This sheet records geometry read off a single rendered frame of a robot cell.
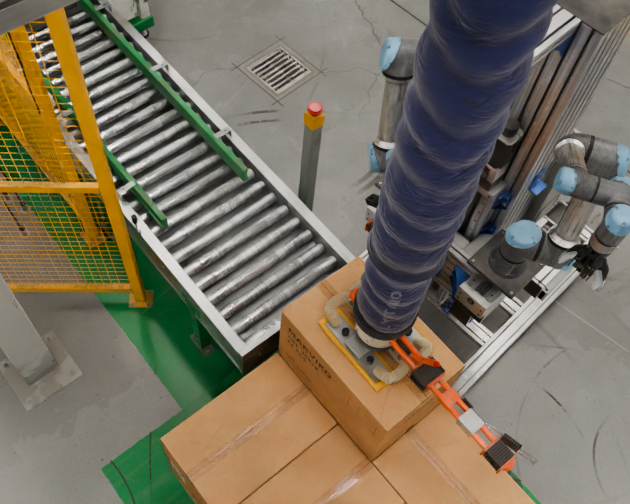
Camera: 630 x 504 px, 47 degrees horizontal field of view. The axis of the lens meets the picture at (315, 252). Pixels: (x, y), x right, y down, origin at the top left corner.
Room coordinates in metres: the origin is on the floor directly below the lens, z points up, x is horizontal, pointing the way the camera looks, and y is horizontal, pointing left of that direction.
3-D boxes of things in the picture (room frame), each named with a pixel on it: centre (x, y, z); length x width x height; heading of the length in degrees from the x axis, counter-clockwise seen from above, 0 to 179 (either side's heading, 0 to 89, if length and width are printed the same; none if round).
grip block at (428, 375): (0.98, -0.45, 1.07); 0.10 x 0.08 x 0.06; 135
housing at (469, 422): (0.83, -0.60, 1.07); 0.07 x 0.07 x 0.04; 45
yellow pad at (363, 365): (1.09, -0.20, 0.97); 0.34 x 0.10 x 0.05; 45
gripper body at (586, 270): (1.17, -0.80, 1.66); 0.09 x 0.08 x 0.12; 141
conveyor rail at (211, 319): (1.97, 1.08, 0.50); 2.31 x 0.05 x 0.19; 46
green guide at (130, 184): (2.25, 1.30, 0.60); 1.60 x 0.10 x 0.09; 46
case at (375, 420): (1.15, -0.26, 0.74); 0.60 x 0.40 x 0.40; 46
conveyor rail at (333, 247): (2.44, 0.64, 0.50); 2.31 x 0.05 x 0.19; 46
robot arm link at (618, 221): (1.18, -0.81, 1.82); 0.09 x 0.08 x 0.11; 167
